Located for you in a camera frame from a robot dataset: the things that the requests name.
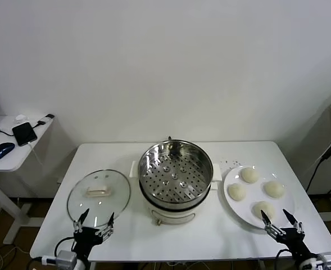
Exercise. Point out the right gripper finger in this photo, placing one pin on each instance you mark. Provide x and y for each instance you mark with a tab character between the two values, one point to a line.
290	218
265	219

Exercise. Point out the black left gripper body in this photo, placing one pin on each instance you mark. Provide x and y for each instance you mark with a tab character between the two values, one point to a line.
85	240

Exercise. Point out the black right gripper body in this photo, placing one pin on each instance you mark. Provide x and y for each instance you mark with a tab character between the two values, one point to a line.
293	242

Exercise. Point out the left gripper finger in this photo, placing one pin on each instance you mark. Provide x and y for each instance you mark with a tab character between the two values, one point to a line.
111	220
83	216

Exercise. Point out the white steamed baozi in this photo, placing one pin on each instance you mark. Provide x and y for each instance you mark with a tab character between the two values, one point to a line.
249	175
274	189
236	192
269	207

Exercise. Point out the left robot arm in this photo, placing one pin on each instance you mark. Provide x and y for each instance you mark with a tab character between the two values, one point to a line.
81	265

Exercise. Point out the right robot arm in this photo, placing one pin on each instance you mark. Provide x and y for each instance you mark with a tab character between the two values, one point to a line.
308	264

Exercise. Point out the steel steamer basket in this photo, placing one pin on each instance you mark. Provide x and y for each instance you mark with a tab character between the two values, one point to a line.
176	197

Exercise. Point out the glass pot lid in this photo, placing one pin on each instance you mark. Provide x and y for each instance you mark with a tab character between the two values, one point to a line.
78	202

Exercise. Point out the white round plate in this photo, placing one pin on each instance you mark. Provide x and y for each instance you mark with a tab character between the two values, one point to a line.
238	208

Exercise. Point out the white side table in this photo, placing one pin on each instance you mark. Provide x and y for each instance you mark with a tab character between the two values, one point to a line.
8	163

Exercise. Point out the black smartphone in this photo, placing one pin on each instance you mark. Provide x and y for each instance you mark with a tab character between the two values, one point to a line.
24	134

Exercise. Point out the blue computer mouse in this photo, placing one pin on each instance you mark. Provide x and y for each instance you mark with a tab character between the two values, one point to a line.
2	150

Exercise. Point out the white earbuds case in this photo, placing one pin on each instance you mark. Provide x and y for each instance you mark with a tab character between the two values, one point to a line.
19	118

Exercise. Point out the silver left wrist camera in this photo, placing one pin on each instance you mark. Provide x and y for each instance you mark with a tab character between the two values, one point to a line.
65	258

